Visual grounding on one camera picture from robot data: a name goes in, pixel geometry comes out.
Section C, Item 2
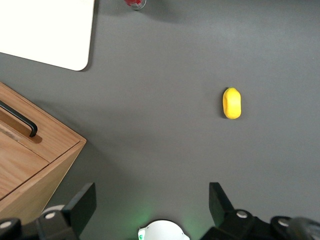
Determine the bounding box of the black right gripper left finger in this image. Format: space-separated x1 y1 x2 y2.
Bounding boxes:
0 182 97 240

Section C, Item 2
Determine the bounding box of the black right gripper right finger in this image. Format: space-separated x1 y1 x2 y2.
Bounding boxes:
199 182 320 240

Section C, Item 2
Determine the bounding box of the red coke bottle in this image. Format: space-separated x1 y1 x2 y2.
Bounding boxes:
123 0 148 11

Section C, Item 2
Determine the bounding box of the white plastic tray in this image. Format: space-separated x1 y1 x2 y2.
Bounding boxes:
0 0 96 72

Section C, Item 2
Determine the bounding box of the white round green-lit part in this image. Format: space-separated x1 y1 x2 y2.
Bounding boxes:
137 219 191 240

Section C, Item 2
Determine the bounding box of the yellow lemon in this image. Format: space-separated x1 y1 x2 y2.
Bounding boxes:
222 86 242 120

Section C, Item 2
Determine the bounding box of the black metal box handle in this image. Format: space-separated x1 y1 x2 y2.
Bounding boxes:
0 100 39 138

